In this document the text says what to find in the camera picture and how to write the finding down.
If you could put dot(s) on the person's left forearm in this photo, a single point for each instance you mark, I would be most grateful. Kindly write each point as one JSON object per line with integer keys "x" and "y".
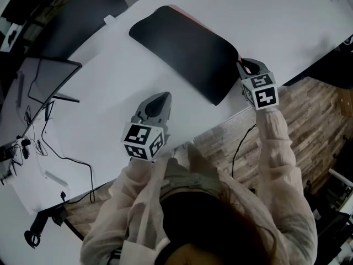
{"x": 129, "y": 192}

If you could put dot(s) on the white power strip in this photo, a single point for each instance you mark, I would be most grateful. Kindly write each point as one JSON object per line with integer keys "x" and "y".
{"x": 56, "y": 179}

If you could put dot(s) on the person's right forearm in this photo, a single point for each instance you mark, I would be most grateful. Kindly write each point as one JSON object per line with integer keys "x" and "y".
{"x": 275, "y": 145}

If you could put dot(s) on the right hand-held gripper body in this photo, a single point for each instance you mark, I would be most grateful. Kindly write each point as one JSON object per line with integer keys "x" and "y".
{"x": 262, "y": 91}

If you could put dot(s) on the white tag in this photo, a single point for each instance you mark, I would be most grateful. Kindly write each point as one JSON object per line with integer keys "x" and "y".
{"x": 109, "y": 20}

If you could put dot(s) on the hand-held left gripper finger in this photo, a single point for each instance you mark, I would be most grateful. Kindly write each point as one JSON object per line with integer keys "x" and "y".
{"x": 144, "y": 102}
{"x": 168, "y": 106}

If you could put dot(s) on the person's torso in beige jacket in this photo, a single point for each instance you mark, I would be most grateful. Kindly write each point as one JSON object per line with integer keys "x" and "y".
{"x": 220, "y": 217}

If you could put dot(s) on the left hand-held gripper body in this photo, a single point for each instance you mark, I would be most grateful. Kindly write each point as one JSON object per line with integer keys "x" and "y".
{"x": 143, "y": 137}

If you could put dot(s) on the large black panel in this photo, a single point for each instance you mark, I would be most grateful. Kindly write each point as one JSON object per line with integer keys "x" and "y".
{"x": 80, "y": 18}

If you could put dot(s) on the white metal stand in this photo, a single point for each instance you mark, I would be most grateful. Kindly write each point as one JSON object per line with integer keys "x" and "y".
{"x": 342, "y": 186}

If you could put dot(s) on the black plug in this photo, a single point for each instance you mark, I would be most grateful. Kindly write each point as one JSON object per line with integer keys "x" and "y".
{"x": 63, "y": 196}

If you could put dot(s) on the black computer monitor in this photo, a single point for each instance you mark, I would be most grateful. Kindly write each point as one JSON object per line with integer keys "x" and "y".
{"x": 49, "y": 81}

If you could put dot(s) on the person's grey-green trouser leg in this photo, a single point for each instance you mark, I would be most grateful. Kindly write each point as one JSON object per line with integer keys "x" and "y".
{"x": 187, "y": 179}

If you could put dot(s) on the black desk clamp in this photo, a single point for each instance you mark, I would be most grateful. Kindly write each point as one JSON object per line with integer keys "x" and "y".
{"x": 41, "y": 222}

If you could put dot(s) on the black desk mat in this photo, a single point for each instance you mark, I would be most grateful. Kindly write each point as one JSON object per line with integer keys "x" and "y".
{"x": 187, "y": 51}

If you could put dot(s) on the small black webcam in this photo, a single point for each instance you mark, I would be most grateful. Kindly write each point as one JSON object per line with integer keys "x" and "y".
{"x": 25, "y": 148}

